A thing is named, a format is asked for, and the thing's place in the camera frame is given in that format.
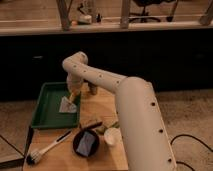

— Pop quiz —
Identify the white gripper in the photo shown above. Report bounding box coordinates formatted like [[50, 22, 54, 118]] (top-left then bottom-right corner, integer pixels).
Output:
[[66, 75, 83, 103]]

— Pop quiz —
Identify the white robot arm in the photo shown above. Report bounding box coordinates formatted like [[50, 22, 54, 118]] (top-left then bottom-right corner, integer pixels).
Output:
[[62, 52, 177, 171]]

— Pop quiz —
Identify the green plastic tray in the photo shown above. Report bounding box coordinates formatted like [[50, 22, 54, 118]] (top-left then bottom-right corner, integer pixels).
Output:
[[31, 82, 81, 129]]

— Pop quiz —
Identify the grey folded cloth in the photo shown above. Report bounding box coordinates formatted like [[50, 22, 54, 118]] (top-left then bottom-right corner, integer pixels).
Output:
[[59, 96, 77, 113]]

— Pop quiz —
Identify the black round bowl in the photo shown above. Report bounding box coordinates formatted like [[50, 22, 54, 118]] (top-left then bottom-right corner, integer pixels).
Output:
[[73, 130, 100, 158]]

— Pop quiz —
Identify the blue grey sponge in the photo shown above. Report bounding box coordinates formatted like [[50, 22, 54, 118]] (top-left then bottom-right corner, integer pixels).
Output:
[[77, 131, 95, 157]]

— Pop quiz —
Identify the white cup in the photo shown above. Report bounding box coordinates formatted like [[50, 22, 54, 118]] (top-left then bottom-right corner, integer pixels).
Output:
[[104, 128, 120, 146]]

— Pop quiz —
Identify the white dish brush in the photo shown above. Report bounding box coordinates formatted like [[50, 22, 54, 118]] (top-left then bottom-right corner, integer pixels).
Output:
[[26, 131, 71, 166]]

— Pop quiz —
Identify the wooden table leg left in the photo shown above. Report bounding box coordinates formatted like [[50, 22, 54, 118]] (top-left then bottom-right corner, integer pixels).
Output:
[[56, 0, 73, 31]]

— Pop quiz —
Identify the wooden table leg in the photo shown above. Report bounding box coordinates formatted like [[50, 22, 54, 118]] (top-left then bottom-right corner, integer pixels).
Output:
[[56, 0, 73, 31], [120, 0, 131, 29]]

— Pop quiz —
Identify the wooden table leg middle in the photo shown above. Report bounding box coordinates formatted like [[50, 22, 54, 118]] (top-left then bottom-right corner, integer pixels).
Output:
[[120, 0, 131, 29]]

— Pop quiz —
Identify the black office chair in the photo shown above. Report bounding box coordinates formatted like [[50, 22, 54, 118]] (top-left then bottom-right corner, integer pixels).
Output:
[[129, 0, 161, 23]]

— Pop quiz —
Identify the black handled knife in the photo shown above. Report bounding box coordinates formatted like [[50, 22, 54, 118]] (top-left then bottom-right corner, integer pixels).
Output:
[[80, 122, 102, 130]]

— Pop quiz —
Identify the black floor cable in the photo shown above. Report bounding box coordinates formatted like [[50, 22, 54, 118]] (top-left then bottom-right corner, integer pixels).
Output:
[[170, 133, 213, 171]]

